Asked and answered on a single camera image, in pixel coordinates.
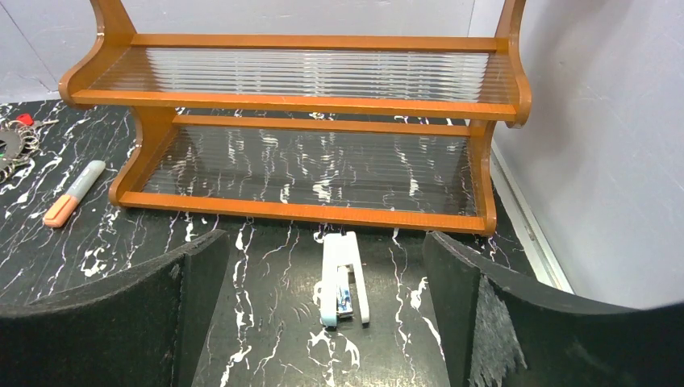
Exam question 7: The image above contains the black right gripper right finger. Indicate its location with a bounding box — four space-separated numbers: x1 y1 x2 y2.
423 231 683 386

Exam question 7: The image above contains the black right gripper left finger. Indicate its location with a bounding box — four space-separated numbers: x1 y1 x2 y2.
1 230 230 386

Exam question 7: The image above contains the grey orange marker pen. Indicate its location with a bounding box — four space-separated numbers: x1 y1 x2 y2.
43 160 106 228

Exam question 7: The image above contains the orange wooden two-tier shelf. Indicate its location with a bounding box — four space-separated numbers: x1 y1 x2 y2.
58 1 532 235

